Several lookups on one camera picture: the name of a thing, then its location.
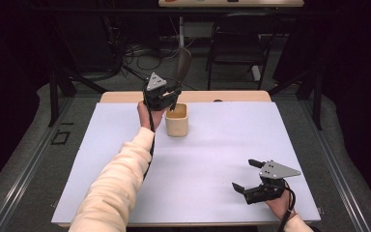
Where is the left hand-held gripper cable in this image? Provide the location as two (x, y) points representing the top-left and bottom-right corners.
(142, 90), (157, 182)

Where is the person's right hand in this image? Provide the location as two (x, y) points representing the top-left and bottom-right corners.
(265, 189), (296, 222)

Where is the black horizontal bar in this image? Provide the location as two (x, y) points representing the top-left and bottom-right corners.
(28, 7), (340, 15)

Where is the person's left hand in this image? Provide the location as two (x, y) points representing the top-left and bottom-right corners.
(136, 101), (168, 131)

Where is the black metal stand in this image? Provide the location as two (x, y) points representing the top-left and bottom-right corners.
(267, 68), (325, 131)
(47, 68), (108, 129)

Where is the right hand-held gripper cable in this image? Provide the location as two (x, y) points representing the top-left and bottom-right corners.
(277, 181), (298, 232)

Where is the bundle of floor cables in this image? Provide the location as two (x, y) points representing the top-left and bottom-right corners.
(107, 18), (196, 92)

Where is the grey box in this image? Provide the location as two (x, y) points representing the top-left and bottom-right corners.
(183, 21), (214, 40)

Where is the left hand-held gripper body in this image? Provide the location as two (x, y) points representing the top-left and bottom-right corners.
(143, 72), (175, 112)

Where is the black folding chair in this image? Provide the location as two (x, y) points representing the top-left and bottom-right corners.
(205, 13), (283, 92)

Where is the aluminium floor rail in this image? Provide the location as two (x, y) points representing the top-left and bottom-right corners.
(0, 96), (75, 232)
(298, 100), (371, 232)

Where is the wooden desk with white legs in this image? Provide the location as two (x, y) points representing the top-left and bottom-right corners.
(157, 0), (305, 82)

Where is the white table mat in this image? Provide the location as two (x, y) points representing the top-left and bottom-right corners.
(51, 101), (322, 225)

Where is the beige square cup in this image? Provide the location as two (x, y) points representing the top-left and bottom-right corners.
(164, 102), (189, 138)

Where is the wooden table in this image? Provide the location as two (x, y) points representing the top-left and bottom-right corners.
(57, 90), (317, 228)

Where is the hand-held gripper cable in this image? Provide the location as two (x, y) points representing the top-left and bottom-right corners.
(277, 181), (298, 232)
(142, 90), (157, 182)

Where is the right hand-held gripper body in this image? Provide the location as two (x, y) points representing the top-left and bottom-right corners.
(243, 159), (301, 205)

